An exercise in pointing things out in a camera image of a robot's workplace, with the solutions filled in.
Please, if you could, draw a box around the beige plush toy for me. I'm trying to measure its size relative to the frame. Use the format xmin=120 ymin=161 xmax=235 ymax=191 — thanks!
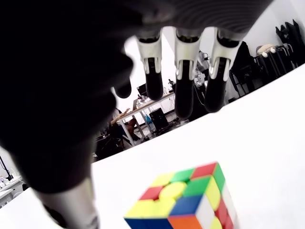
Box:
xmin=258 ymin=44 xmax=277 ymax=58

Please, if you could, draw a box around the white frame desk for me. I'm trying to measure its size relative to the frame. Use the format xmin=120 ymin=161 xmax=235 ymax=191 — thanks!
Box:
xmin=116 ymin=92 xmax=177 ymax=146

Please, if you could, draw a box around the multicoloured Rubik's cube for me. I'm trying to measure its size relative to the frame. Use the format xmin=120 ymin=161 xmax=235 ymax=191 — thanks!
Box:
xmin=123 ymin=161 xmax=239 ymax=229

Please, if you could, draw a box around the seated person at desk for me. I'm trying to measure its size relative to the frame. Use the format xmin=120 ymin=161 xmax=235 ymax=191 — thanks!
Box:
xmin=108 ymin=107 xmax=139 ymax=144

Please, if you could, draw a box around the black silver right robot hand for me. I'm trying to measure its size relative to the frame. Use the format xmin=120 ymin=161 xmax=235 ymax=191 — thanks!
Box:
xmin=0 ymin=0 xmax=275 ymax=229

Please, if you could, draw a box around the black folded chairs stack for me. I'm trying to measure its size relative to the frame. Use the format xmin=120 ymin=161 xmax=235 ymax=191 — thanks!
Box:
xmin=275 ymin=19 xmax=305 ymax=72

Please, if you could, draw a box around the black cabinet on wheels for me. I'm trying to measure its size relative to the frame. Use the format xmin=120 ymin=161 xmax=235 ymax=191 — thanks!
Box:
xmin=149 ymin=107 xmax=169 ymax=131

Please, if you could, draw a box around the black chair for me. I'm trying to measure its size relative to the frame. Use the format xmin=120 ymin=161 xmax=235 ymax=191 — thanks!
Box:
xmin=95 ymin=123 xmax=126 ymax=157

